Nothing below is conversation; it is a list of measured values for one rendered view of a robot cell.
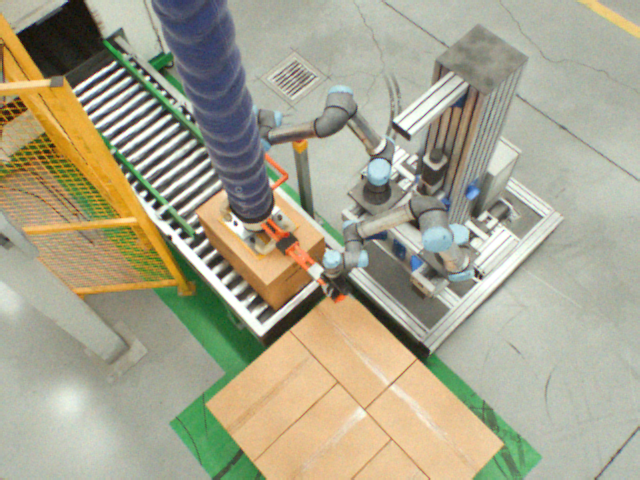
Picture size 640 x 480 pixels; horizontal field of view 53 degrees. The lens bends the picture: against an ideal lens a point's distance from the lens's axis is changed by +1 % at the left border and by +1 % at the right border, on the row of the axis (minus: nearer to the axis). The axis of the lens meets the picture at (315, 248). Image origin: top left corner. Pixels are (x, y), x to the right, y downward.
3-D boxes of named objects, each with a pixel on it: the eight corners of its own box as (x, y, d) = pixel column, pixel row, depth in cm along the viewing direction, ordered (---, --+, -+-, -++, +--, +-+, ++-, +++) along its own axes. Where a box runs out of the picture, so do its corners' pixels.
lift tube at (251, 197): (222, 204, 322) (166, 62, 228) (255, 177, 328) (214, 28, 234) (250, 232, 315) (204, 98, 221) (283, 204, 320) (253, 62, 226)
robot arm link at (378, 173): (364, 191, 324) (364, 176, 312) (368, 168, 329) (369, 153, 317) (387, 194, 322) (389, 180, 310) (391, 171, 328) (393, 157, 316)
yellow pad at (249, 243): (217, 220, 343) (215, 215, 338) (231, 208, 345) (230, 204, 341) (258, 262, 331) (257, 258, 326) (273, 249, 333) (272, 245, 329)
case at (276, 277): (209, 242, 382) (194, 211, 346) (260, 201, 392) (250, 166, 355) (275, 311, 361) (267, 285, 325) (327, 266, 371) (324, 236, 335)
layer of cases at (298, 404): (218, 418, 378) (204, 404, 342) (341, 307, 403) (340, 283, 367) (361, 590, 337) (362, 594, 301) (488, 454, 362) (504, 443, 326)
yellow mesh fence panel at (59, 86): (65, 306, 428) (-164, 112, 238) (67, 293, 432) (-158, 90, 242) (196, 294, 427) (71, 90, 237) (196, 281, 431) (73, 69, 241)
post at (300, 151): (302, 222, 446) (290, 139, 356) (309, 216, 448) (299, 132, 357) (309, 228, 444) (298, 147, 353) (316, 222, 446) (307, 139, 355)
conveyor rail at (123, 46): (122, 58, 464) (113, 39, 447) (128, 54, 466) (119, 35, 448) (343, 271, 385) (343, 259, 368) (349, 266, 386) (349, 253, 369)
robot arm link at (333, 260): (343, 263, 275) (323, 265, 275) (343, 273, 285) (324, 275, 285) (341, 247, 278) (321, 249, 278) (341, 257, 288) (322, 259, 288)
